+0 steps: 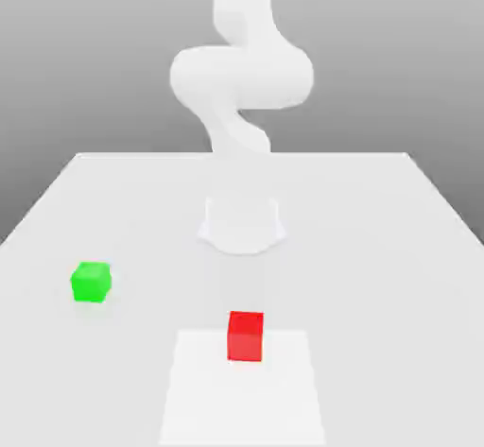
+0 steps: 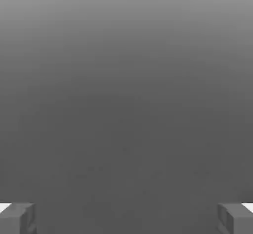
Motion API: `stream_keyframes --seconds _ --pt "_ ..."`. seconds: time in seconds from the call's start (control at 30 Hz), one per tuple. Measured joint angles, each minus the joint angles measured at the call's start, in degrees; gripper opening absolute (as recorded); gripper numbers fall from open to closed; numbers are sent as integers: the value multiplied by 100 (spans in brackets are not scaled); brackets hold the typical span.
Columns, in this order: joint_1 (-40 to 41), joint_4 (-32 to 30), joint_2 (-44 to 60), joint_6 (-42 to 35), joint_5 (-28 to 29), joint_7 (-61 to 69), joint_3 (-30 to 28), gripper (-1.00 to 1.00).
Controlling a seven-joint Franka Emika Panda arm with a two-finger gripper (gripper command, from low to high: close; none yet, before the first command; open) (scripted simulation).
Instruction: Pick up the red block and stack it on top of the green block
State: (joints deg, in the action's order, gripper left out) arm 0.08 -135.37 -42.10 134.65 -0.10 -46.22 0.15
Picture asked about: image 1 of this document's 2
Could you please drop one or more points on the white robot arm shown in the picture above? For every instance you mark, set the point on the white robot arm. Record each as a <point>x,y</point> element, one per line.
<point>242,76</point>

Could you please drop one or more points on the small red cube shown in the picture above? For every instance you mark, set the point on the small red cube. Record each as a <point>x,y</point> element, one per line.
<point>245,337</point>

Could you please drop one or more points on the small green cube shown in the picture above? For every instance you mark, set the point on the small green cube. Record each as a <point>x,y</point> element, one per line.
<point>90,282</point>

